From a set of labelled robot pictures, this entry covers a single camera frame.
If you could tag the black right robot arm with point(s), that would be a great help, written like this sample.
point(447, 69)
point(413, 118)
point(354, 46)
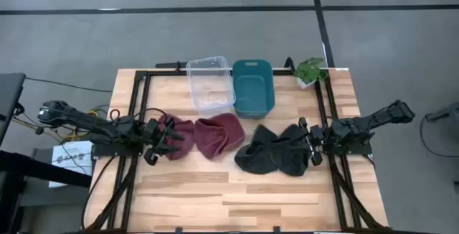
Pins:
point(365, 122)

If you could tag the black desk panel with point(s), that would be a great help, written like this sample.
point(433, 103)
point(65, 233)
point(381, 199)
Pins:
point(9, 101)

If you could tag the black knit hat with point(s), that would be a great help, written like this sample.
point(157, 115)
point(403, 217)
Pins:
point(287, 166)
point(254, 158)

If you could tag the white printed paper sheet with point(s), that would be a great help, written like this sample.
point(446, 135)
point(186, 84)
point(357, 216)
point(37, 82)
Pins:
point(82, 148)

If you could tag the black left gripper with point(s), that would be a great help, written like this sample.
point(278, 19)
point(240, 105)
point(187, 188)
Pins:
point(156, 137)

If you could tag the small potted green plant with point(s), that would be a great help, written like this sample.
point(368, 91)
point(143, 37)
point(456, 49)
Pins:
point(309, 71)

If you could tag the maroon knit hat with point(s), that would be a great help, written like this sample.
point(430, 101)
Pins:
point(215, 137)
point(188, 148)

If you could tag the clear plastic bin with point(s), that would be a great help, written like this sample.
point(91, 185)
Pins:
point(211, 83)

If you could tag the grey metal stand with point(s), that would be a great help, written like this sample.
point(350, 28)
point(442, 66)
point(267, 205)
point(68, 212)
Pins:
point(444, 113)

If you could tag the teal plastic bin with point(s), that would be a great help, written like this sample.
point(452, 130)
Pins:
point(254, 90)

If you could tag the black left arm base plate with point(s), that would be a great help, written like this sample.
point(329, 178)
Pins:
point(114, 150)

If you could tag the black aluminium table frame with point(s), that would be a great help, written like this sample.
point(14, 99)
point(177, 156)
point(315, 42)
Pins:
point(138, 94)

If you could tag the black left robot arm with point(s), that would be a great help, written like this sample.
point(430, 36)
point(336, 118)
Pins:
point(89, 121)

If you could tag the black beam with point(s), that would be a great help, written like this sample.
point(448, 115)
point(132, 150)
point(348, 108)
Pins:
point(36, 169)

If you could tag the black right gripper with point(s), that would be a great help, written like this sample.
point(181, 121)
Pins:
point(313, 137)

